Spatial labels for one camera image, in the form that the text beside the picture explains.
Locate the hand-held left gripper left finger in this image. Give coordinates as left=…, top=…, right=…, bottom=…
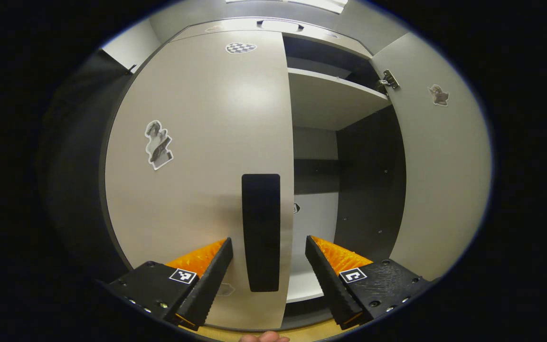
left=103, top=237, right=234, bottom=332

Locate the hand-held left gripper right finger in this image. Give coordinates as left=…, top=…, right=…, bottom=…
left=304, top=235, right=435, bottom=331

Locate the black door handle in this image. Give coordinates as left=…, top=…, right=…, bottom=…
left=242, top=174, right=281, bottom=292

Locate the beige shoe cabinet door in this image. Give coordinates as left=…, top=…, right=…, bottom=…
left=371, top=32, right=492, bottom=281
left=105, top=31, right=294, bottom=331

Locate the beige double-door shoe cabinet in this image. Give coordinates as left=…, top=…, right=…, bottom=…
left=99, top=17, right=407, bottom=332

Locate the beige cabinet shelf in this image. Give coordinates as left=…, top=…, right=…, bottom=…
left=287, top=270, right=333, bottom=304
left=287, top=68, right=392, bottom=131

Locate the metal door hinge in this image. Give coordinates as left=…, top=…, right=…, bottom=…
left=379, top=70, right=400, bottom=91

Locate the beige cabinet drawer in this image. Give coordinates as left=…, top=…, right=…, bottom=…
left=171, top=18, right=374, bottom=58

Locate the long ceiling light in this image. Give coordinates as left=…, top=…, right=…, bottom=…
left=226, top=0, right=350, bottom=14

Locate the black drawer handle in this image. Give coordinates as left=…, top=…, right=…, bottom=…
left=257, top=19, right=305, bottom=33

